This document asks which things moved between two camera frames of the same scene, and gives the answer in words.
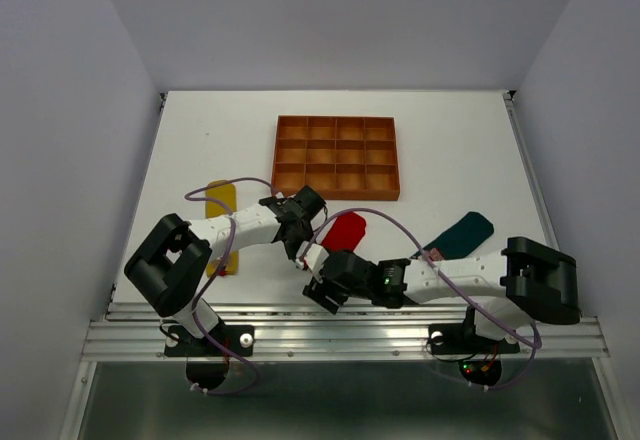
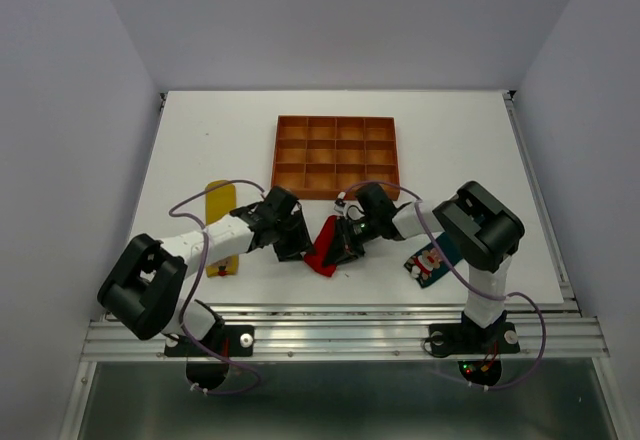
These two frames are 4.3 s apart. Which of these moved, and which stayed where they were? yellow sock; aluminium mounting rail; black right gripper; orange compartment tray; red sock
Moved: black right gripper; red sock
Stayed: orange compartment tray; yellow sock; aluminium mounting rail
